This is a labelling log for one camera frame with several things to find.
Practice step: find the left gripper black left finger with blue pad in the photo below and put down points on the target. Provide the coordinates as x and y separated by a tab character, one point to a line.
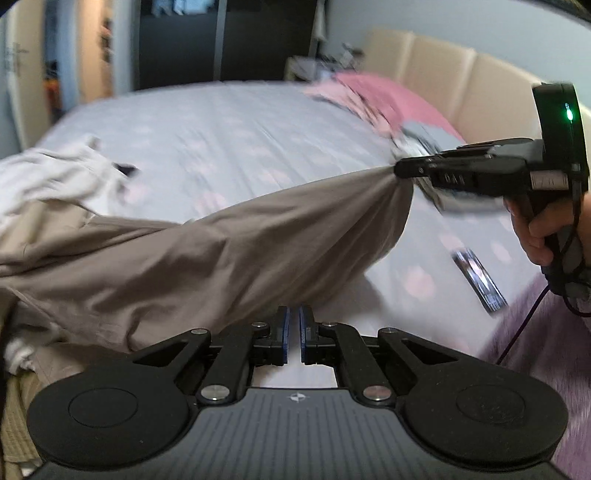
270	338

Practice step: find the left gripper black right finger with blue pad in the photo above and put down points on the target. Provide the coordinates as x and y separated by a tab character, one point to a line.
317	343

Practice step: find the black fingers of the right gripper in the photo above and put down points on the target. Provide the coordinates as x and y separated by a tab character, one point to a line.
414	167

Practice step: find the taupe long sleeve shirt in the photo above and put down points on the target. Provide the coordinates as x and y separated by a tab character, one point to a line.
126	284

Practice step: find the stack of folded clothes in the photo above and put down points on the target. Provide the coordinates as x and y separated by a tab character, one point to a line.
417	139

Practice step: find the person's right hand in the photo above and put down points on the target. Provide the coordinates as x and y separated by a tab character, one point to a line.
533	232

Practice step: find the pink blanket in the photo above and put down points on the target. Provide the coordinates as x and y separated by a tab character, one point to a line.
382	102

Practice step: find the beige padded headboard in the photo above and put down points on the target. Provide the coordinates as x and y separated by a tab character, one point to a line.
484	98

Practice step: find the dotted light bed sheet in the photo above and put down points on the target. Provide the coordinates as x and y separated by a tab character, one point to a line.
203	148

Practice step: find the smartphone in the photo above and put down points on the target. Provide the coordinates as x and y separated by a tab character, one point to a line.
480	280

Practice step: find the bedside table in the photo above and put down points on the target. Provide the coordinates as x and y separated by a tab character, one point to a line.
309	69

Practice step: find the purple fuzzy blanket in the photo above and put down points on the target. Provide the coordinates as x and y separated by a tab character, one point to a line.
555	348

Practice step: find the black sock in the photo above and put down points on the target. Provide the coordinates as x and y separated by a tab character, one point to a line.
125	169

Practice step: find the white garment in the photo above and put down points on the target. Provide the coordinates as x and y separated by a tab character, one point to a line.
77	173

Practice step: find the black sliding wardrobe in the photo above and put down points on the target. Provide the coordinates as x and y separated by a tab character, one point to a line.
186	42

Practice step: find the cream room door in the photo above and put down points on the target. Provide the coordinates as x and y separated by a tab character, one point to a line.
26	70

